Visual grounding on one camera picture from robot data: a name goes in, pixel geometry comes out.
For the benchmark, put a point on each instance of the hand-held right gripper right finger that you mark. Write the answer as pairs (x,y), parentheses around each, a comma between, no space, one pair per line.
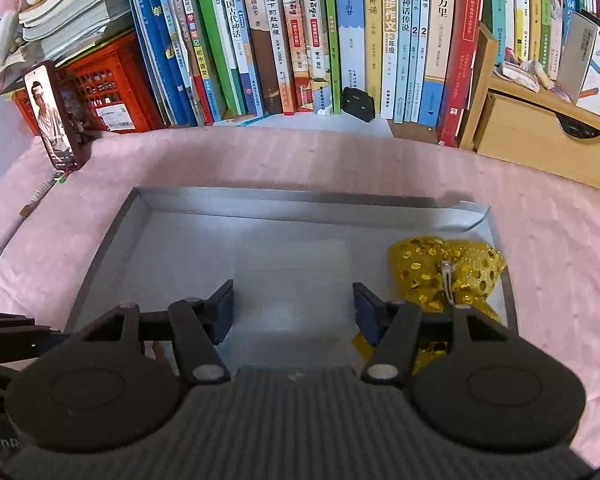
(367,315)

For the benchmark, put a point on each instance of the black phone stand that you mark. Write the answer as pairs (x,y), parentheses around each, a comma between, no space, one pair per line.
(80,127)

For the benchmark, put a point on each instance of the small plastic packets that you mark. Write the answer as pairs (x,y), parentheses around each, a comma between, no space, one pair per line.
(525,72)

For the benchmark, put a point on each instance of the stack of flat paperback books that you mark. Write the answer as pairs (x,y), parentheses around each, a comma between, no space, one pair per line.
(65,15)

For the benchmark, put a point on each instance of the small black pouch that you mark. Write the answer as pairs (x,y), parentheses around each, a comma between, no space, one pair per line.
(357,104)

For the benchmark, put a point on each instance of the white cardboard box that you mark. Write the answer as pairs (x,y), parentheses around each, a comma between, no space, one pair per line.
(280,250)

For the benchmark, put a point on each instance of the wooden drawer organizer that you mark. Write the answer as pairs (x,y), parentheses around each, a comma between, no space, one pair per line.
(520,140)

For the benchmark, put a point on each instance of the red plastic crate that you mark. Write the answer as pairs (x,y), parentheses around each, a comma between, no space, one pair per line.
(115,80)

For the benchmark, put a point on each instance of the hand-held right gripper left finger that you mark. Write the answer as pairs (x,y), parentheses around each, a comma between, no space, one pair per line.
(222,310)

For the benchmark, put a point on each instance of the smartphone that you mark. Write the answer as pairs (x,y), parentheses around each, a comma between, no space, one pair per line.
(47,115)

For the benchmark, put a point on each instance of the pink tablecloth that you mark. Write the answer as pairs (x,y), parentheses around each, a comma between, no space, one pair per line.
(555,260)

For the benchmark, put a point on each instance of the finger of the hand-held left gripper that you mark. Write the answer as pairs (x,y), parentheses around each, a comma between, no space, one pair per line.
(10,337)

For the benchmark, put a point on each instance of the gold sequin bow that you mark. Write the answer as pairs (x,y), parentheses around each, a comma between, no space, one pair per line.
(420,265)

